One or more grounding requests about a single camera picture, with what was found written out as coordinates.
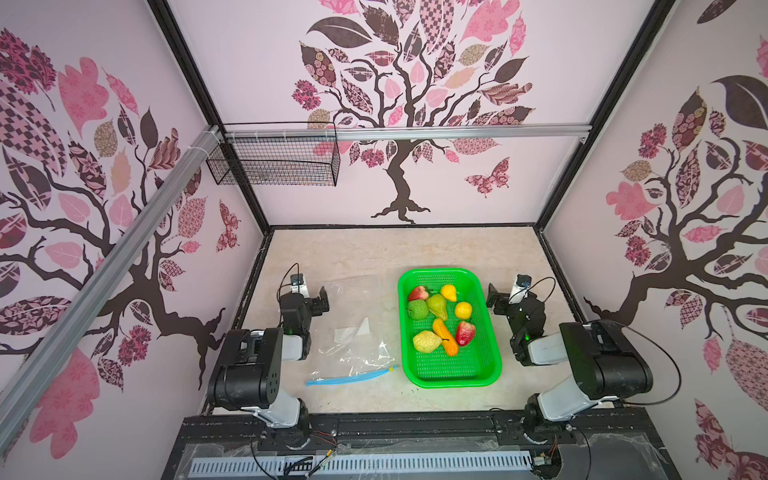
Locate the black wire wall basket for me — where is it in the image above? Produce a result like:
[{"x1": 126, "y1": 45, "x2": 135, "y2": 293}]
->
[{"x1": 206, "y1": 120, "x2": 341, "y2": 187}]

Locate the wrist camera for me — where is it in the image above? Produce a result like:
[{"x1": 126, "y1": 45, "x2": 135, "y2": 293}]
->
[
  {"x1": 290, "y1": 273, "x2": 310, "y2": 298},
  {"x1": 508, "y1": 274, "x2": 532, "y2": 304}
]

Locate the clear zip bag blue zipper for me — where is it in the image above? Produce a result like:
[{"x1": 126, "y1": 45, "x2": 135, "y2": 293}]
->
[{"x1": 306, "y1": 276, "x2": 397, "y2": 387}]

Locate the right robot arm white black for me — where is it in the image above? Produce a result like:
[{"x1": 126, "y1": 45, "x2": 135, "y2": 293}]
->
[{"x1": 486, "y1": 284, "x2": 653, "y2": 435}]

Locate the pale yellow fruit toy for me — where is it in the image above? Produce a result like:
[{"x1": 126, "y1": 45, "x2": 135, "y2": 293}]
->
[{"x1": 412, "y1": 330, "x2": 443, "y2": 354}]

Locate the yellow pear toy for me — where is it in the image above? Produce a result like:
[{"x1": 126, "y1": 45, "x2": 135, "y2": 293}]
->
[{"x1": 440, "y1": 284, "x2": 458, "y2": 303}]

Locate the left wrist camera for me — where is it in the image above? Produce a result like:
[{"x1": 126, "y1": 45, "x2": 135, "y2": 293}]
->
[{"x1": 290, "y1": 273, "x2": 310, "y2": 298}]

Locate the green apple toy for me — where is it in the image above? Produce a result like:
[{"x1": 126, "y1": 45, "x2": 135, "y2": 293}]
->
[{"x1": 406, "y1": 299, "x2": 430, "y2": 321}]

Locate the white slotted cable duct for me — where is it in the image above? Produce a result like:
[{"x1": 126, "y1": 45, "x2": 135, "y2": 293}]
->
[{"x1": 187, "y1": 451, "x2": 533, "y2": 479}]

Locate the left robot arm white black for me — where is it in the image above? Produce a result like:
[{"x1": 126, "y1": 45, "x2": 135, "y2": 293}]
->
[{"x1": 206, "y1": 288, "x2": 330, "y2": 436}]

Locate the green plastic basket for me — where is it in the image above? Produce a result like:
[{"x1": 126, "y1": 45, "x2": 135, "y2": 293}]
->
[{"x1": 397, "y1": 268, "x2": 502, "y2": 389}]

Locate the rear aluminium frame rail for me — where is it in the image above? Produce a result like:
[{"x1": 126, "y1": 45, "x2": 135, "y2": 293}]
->
[{"x1": 225, "y1": 124, "x2": 592, "y2": 142}]

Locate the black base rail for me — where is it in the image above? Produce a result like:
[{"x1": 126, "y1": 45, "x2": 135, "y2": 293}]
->
[{"x1": 162, "y1": 408, "x2": 678, "y2": 479}]

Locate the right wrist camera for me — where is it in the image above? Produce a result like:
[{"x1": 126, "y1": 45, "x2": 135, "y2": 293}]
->
[{"x1": 508, "y1": 274, "x2": 532, "y2": 304}]

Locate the left aluminium frame rail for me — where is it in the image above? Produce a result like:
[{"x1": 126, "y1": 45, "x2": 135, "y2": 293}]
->
[{"x1": 1, "y1": 125, "x2": 221, "y2": 450}]

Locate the aluminium frame rail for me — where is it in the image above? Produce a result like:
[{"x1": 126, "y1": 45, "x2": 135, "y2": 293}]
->
[
  {"x1": 1, "y1": 125, "x2": 221, "y2": 450},
  {"x1": 225, "y1": 124, "x2": 592, "y2": 142}
]

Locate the orange banana toy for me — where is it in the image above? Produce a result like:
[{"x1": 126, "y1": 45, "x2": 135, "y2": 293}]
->
[{"x1": 432, "y1": 318, "x2": 459, "y2": 357}]

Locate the yellow lemon toy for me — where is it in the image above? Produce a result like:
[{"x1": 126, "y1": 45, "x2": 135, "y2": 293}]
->
[{"x1": 454, "y1": 302, "x2": 473, "y2": 321}]

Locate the red apple toy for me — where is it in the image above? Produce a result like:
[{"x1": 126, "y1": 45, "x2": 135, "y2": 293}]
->
[{"x1": 408, "y1": 285, "x2": 431, "y2": 302}]

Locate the green pear toy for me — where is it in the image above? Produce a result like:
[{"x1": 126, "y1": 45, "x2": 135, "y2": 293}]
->
[{"x1": 426, "y1": 294, "x2": 449, "y2": 321}]

